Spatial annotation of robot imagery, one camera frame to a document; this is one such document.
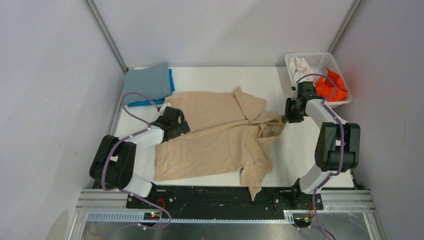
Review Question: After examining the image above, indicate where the folded blue t-shirt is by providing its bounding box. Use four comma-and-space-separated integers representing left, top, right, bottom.
127, 68, 176, 108

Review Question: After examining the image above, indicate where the folded grey t-shirt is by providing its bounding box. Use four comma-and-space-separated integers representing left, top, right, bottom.
121, 62, 173, 106

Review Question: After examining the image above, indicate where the white crumpled t-shirt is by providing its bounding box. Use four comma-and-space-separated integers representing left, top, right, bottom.
287, 56, 318, 85

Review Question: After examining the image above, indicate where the right corner aluminium post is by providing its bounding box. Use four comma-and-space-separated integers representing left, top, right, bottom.
327, 0, 366, 54

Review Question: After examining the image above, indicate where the controller board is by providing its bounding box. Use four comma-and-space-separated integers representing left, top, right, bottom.
293, 217, 312, 229
143, 211, 162, 221

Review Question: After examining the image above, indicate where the left controller board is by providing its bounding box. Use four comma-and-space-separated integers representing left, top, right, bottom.
143, 211, 162, 221

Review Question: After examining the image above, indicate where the aluminium frame rail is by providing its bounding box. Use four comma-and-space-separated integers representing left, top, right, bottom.
67, 186, 386, 240

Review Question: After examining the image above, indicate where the orange crumpled t-shirt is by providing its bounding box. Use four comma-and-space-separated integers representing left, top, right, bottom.
315, 66, 349, 102

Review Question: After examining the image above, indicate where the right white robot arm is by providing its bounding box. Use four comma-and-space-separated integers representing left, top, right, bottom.
283, 81, 361, 209

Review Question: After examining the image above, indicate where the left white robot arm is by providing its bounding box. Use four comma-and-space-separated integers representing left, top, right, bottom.
89, 105, 190, 208

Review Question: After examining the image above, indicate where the beige t-shirt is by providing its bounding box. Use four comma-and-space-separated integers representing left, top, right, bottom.
154, 87, 285, 200

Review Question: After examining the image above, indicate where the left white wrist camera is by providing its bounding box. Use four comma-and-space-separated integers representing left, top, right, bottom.
158, 102, 171, 116

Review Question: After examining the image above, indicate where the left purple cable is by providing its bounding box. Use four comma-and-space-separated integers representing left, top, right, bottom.
86, 92, 173, 237

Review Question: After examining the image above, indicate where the right controller board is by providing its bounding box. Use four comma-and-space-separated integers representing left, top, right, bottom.
293, 217, 312, 229

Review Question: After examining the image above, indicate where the left corner aluminium post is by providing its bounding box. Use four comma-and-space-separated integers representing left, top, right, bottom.
83, 0, 129, 74

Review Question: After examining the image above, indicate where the white plastic laundry basket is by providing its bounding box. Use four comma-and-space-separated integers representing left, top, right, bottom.
284, 51, 353, 108

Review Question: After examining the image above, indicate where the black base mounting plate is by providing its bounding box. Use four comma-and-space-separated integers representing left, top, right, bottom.
145, 185, 324, 221

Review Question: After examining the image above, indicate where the corner aluminium post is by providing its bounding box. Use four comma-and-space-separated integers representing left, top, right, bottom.
327, 0, 366, 54
83, 0, 129, 74

